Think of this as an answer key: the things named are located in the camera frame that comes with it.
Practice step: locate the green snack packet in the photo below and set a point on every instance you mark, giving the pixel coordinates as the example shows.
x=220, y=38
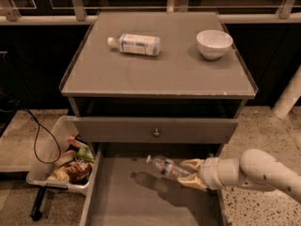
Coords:
x=84, y=153

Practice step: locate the black bar on floor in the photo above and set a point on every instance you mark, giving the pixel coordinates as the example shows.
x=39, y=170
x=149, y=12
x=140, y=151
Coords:
x=35, y=213

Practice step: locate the grey drawer cabinet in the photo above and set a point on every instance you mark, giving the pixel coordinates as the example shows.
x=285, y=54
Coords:
x=178, y=83

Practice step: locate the grey open middle drawer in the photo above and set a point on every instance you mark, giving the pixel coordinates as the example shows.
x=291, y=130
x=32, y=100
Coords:
x=127, y=191

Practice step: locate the white ceramic bowl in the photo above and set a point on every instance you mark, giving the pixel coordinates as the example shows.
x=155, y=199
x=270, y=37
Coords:
x=213, y=44

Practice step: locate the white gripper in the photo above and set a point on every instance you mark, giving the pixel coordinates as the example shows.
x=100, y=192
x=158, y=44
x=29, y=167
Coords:
x=208, y=172

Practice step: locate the clear plastic storage bin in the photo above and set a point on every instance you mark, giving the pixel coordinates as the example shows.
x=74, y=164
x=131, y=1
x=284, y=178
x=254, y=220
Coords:
x=60, y=148

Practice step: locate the metal railing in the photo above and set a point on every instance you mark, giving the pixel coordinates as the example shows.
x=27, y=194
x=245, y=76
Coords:
x=83, y=11

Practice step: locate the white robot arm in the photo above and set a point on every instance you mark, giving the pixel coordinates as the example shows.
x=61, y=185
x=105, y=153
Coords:
x=254, y=169

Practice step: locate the round metal drawer knob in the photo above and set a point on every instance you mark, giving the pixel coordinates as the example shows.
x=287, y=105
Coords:
x=156, y=133

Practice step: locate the grey top drawer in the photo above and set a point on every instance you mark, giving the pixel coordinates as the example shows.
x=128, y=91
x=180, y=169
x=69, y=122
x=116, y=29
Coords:
x=173, y=130

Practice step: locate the clear water bottle red label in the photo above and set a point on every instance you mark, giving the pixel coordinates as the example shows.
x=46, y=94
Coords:
x=169, y=168

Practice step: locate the yellow snack item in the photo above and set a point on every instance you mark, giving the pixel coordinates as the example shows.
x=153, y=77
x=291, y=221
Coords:
x=59, y=175

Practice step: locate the brown snack bag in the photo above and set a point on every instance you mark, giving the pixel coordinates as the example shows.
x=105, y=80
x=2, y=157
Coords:
x=78, y=170

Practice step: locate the white labelled plastic bottle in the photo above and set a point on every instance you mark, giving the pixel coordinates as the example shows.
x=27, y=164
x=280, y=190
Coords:
x=136, y=44

